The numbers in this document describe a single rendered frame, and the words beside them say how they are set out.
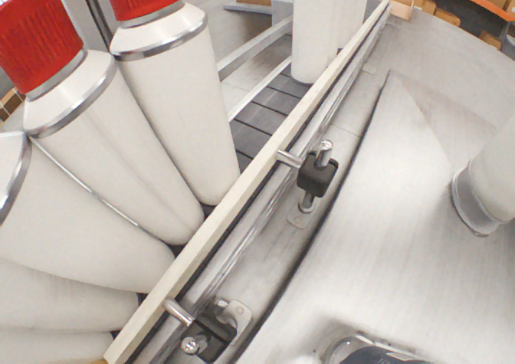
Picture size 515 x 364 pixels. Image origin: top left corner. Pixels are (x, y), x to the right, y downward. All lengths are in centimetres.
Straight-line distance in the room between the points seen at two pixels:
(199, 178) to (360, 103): 31
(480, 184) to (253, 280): 26
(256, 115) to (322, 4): 16
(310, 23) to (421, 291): 30
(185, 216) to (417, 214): 22
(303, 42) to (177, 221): 25
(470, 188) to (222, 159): 25
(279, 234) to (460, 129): 32
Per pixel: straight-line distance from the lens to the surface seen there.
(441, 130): 37
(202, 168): 16
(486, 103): 70
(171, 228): 17
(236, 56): 24
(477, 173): 27
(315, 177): 18
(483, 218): 29
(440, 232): 27
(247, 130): 27
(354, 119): 37
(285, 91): 32
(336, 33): 35
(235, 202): 18
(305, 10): 28
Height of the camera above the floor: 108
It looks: 58 degrees down
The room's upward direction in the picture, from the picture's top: 6 degrees counter-clockwise
